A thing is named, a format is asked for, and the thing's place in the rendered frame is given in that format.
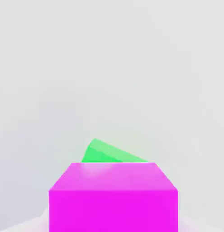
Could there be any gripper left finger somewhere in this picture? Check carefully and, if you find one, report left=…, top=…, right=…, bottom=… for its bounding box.
left=0, top=206, right=50, bottom=232

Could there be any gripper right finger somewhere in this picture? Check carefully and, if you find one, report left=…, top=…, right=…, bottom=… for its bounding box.
left=177, top=217, right=224, bottom=232

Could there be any small magenta cube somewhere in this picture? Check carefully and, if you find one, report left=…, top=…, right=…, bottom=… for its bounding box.
left=48, top=162, right=179, bottom=232

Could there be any small green cube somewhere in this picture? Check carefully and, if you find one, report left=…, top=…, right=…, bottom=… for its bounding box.
left=81, top=138, right=149, bottom=163

